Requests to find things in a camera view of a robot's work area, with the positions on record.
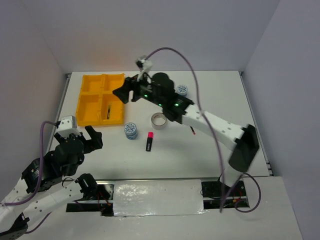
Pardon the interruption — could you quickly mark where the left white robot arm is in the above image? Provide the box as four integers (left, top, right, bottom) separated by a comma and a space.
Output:
0, 125, 103, 240

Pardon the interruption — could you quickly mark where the clear tape roll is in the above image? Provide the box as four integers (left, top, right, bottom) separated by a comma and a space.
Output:
150, 112, 168, 130

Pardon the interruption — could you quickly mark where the blue-lidded round jar near bin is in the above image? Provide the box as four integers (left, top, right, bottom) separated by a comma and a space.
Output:
123, 122, 138, 140

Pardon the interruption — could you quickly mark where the blue pen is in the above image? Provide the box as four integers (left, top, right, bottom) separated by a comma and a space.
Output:
106, 103, 112, 120

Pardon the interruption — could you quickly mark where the blue-lidded round jar far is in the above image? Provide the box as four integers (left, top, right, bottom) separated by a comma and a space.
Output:
176, 84, 189, 97

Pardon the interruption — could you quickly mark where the yellow four-compartment plastic bin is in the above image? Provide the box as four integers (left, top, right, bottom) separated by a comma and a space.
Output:
76, 73, 125, 127

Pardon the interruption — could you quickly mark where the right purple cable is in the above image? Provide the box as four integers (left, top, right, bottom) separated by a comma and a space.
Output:
146, 47, 262, 213

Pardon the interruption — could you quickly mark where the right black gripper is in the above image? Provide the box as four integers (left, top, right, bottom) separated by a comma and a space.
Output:
112, 69, 164, 108

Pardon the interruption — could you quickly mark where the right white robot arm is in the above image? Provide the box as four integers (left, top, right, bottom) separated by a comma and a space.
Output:
112, 72, 260, 173

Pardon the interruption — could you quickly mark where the pink highlighter marker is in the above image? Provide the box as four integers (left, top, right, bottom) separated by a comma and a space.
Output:
145, 131, 154, 152

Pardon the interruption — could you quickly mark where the metal base rail plate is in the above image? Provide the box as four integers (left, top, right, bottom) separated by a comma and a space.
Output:
65, 177, 251, 218

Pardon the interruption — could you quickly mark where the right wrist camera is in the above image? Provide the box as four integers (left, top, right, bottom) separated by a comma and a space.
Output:
135, 55, 153, 82

